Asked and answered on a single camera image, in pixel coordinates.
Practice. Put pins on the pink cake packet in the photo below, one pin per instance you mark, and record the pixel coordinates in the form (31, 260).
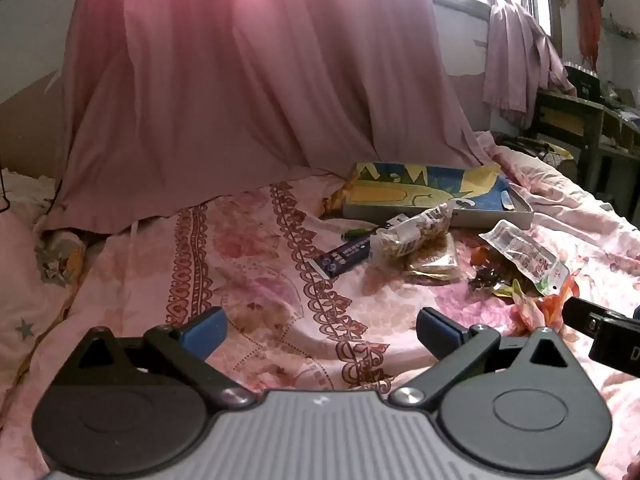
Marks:
(435, 267)

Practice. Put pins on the dark blue stick sachet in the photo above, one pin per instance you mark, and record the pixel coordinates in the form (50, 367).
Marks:
(345, 255)

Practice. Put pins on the green sausage stick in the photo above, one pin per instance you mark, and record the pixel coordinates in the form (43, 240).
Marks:
(357, 234)

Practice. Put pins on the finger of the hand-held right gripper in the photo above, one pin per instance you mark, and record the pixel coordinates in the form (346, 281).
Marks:
(580, 316)

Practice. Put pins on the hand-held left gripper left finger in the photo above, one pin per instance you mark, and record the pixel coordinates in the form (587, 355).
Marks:
(205, 332)

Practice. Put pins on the white red-print snack pouch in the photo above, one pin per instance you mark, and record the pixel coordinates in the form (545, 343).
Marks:
(525, 252)

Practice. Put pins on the pink curtain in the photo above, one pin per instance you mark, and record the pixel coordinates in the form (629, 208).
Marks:
(240, 85)

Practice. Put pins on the black and yellow bag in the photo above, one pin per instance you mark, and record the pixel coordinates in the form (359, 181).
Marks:
(540, 152)

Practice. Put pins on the red wall decoration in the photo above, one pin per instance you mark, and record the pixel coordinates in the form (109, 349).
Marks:
(589, 25)

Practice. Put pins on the pink hanging cloth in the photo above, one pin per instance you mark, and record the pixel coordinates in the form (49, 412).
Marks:
(515, 60)

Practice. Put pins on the illustrated cardboard box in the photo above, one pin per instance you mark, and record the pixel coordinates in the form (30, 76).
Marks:
(425, 190)

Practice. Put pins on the floral pink bedsheet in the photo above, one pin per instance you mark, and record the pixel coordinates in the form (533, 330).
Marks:
(280, 285)

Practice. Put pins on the white star print quilt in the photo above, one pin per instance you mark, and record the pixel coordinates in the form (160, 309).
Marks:
(25, 270)

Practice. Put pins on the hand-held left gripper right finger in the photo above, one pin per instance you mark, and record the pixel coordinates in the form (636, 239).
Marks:
(435, 330)

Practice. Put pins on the dark green desk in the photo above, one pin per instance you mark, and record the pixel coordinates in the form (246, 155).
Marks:
(575, 120)

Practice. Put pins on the black box on desk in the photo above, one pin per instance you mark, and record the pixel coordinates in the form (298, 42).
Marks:
(582, 80)

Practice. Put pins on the clear nut bar packet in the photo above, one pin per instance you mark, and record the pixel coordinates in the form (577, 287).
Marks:
(410, 232)

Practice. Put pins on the orange snack packet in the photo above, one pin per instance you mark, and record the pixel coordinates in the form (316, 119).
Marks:
(555, 307)

